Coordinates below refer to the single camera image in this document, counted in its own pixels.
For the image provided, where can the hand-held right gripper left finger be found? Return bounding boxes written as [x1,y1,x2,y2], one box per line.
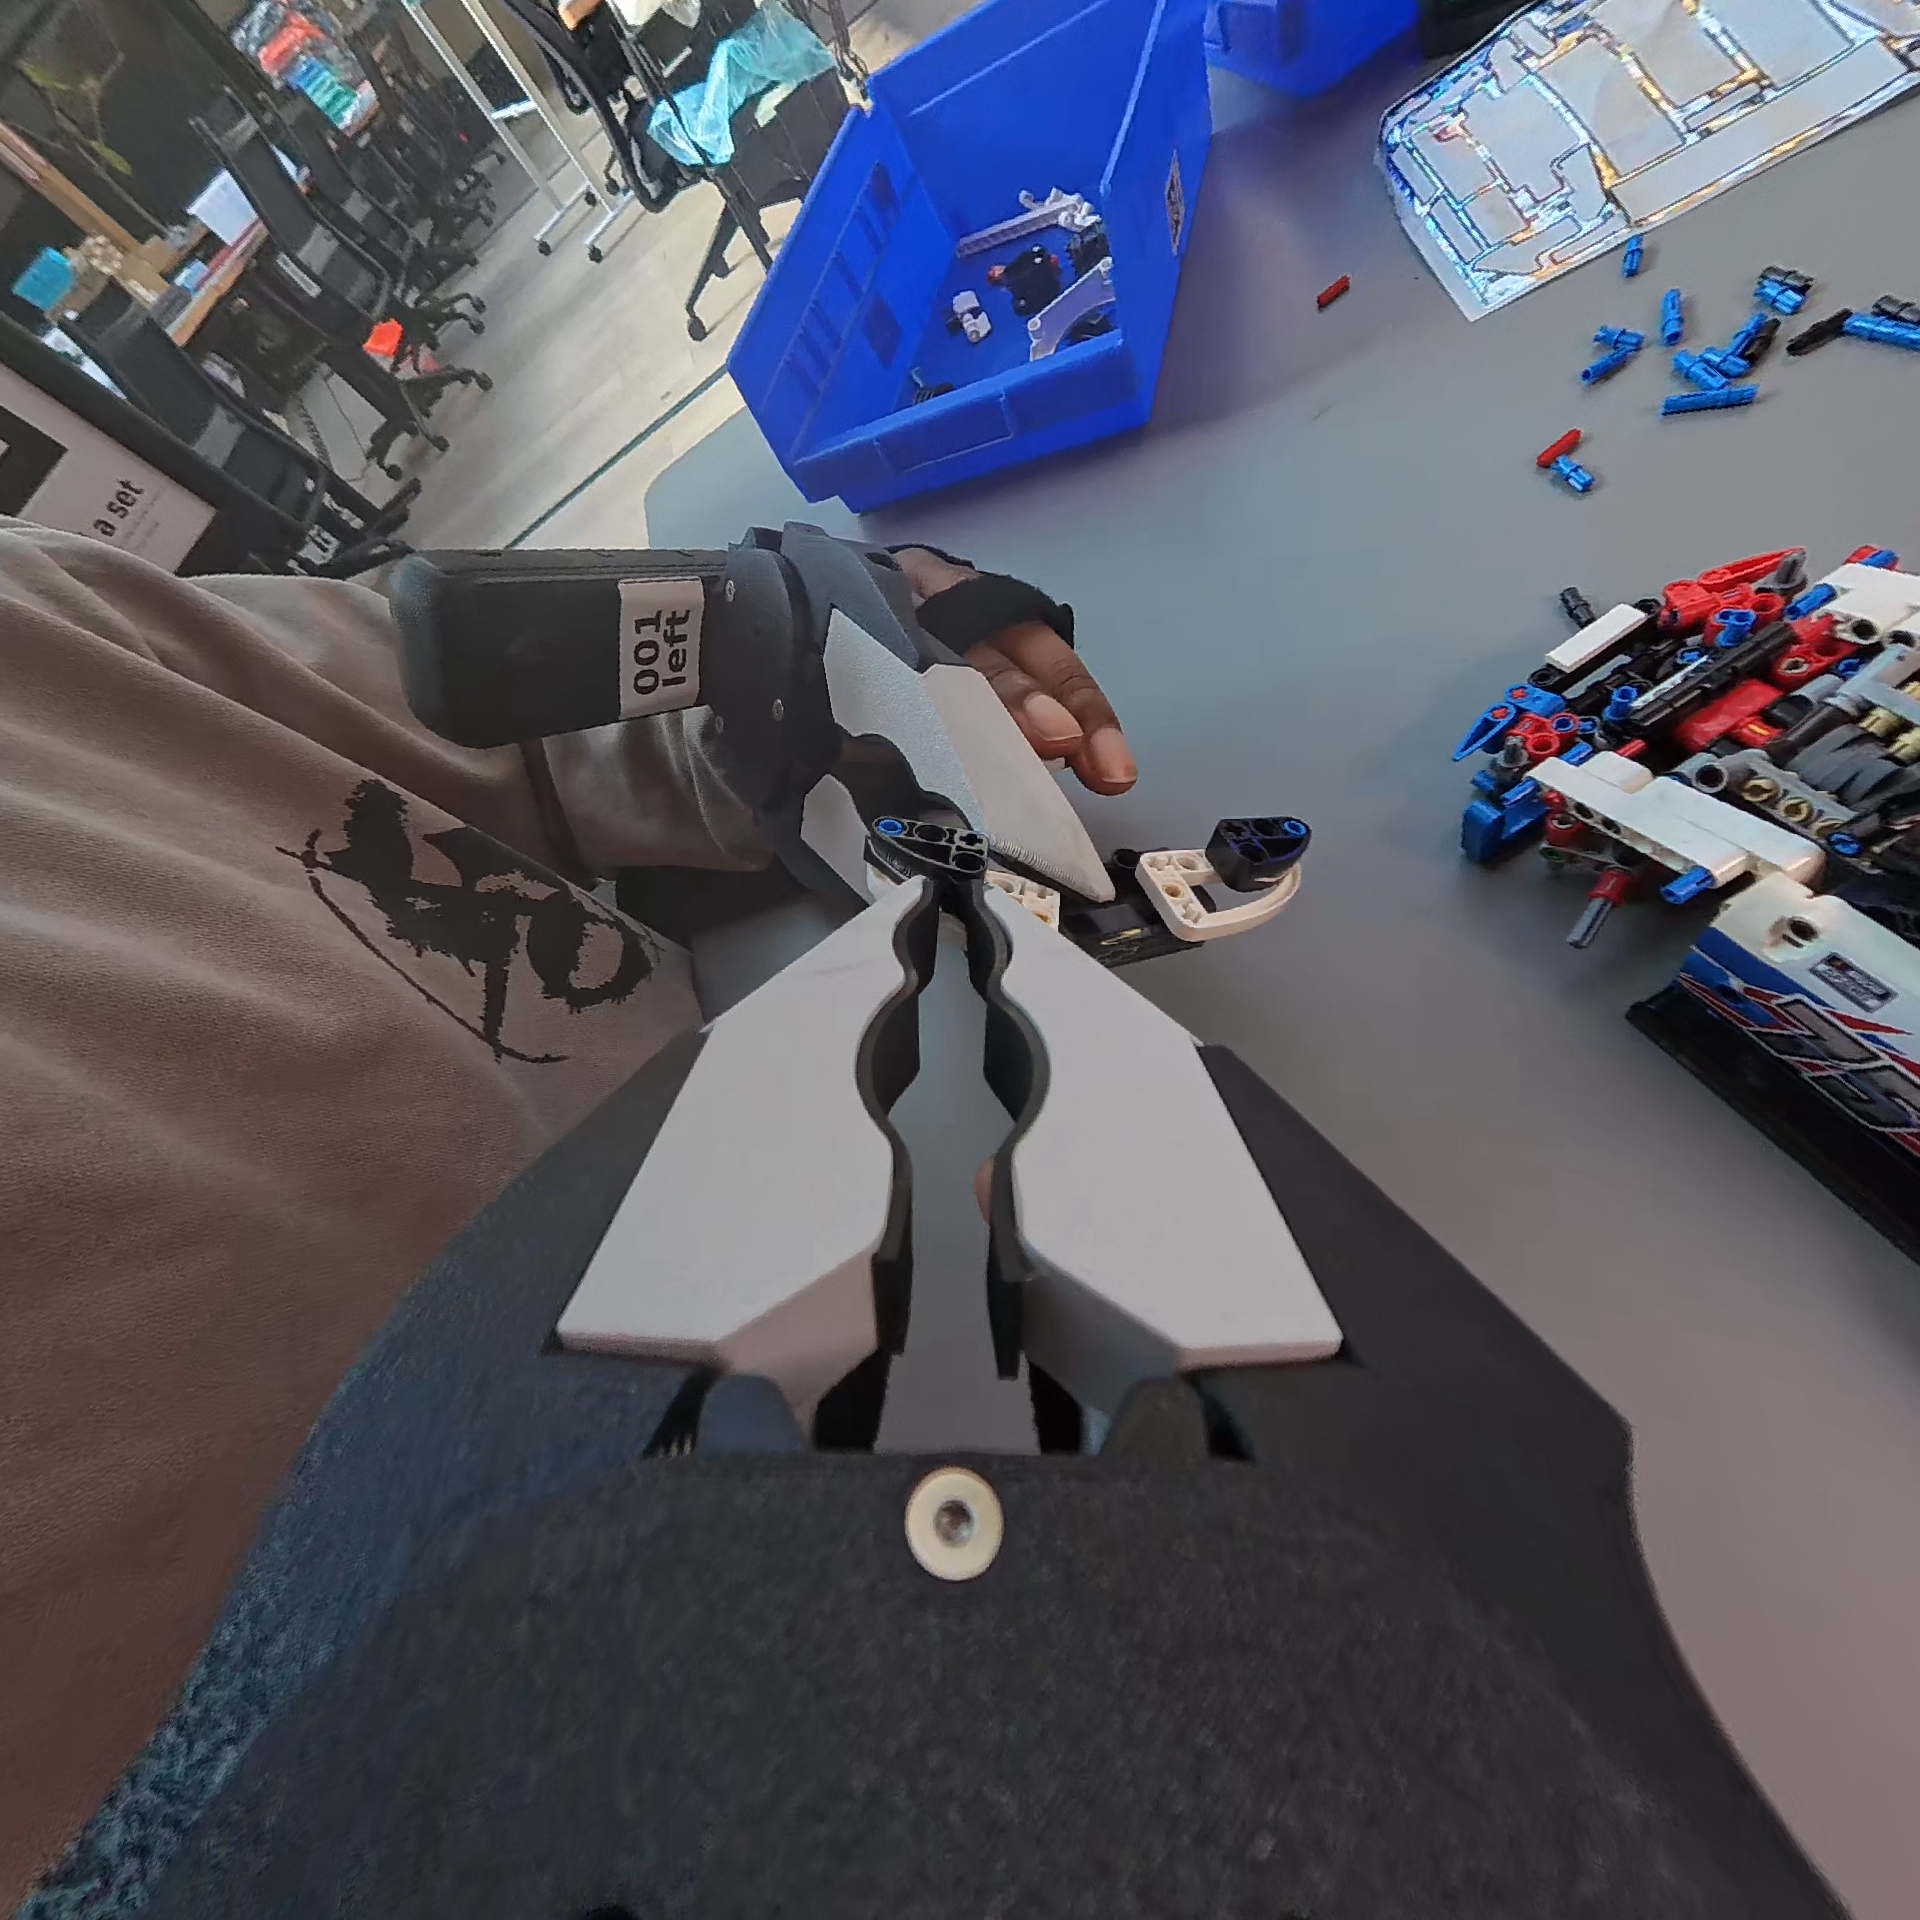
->
[555,879,944,1440]

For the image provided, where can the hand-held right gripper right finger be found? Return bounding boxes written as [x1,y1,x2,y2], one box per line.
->
[972,882,1346,1432]

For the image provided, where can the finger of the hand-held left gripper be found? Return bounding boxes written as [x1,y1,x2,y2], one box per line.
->
[795,777,894,913]
[818,613,1106,906]

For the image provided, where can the black white arch brick assembly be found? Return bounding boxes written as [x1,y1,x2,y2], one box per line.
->
[862,810,1307,970]

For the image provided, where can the toy brick race car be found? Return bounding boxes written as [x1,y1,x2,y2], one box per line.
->
[1452,540,1920,1256]

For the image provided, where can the person's left forearm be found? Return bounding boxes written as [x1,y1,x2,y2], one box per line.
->
[525,719,841,904]

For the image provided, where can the person's left hand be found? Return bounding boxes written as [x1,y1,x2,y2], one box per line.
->
[885,545,1144,800]

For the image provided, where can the labelled blue plastic bin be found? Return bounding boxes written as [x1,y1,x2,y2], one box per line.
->
[726,0,1214,515]

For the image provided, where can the beige printed sweatshirt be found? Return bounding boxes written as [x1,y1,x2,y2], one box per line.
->
[0,516,723,1876]

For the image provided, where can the black white printed sign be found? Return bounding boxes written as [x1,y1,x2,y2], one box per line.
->
[0,359,220,578]

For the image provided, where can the white curved brick panel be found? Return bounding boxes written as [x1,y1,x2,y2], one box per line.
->
[1026,258,1121,361]

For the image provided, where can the grey brick beam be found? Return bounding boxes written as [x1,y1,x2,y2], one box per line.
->
[961,187,1097,257]

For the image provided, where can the teal plastic cover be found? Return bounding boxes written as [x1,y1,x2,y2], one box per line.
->
[644,29,840,169]

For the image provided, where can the scattered blue brick pins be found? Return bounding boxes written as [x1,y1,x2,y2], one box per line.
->
[1582,231,1920,419]

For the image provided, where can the holographic sticker sheet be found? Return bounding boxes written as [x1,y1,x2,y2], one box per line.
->
[1376,0,1905,321]

